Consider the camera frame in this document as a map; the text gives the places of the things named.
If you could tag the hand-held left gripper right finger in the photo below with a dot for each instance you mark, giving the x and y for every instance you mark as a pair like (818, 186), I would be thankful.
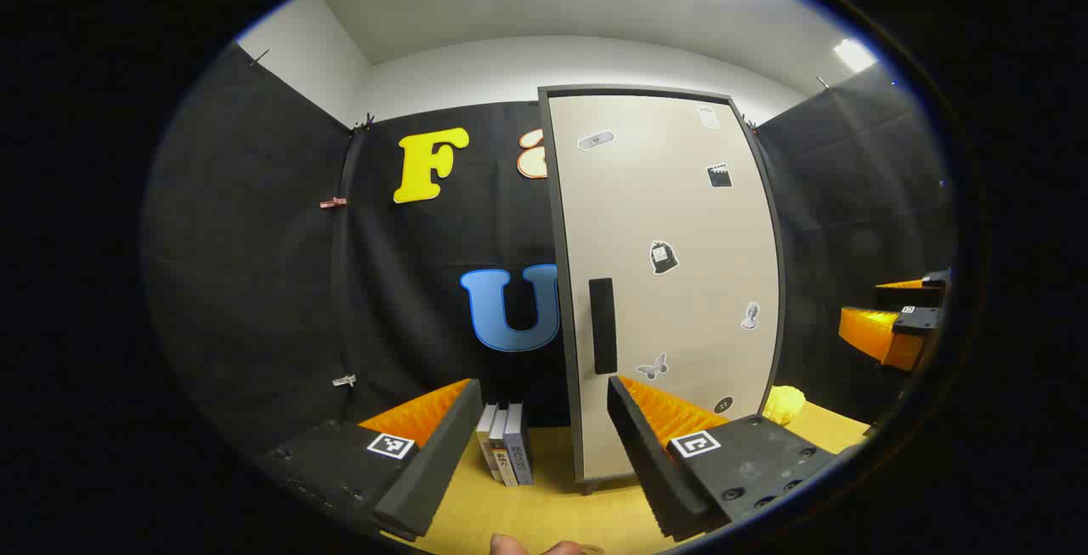
(637, 453)

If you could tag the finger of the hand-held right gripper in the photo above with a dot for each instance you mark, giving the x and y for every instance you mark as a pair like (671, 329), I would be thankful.
(914, 287)
(875, 336)

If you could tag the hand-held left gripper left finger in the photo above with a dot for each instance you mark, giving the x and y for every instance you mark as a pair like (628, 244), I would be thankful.
(442, 453)

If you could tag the round coaster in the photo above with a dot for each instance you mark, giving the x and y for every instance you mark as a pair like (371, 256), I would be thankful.
(574, 549)

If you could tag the grey cabinet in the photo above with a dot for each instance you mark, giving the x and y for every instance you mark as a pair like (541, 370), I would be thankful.
(563, 300)

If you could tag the beige cabinet door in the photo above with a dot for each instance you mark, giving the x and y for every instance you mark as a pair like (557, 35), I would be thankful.
(680, 198)

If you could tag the grey book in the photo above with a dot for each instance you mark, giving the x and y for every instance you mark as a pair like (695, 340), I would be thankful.
(501, 453)

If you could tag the lavender book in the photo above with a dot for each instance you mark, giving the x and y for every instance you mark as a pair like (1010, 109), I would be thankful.
(520, 444)

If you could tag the yellow sponge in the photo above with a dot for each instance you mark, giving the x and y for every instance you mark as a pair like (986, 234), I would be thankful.
(784, 404)

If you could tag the white clip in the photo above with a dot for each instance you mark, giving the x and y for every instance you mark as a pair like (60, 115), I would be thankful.
(344, 381)

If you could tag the small ceiling light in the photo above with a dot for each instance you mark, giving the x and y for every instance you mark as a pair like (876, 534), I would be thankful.
(854, 54)

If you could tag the black backdrop cloth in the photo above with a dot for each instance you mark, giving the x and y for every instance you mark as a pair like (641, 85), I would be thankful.
(255, 283)

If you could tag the red clip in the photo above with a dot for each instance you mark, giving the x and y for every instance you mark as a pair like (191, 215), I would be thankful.
(333, 202)

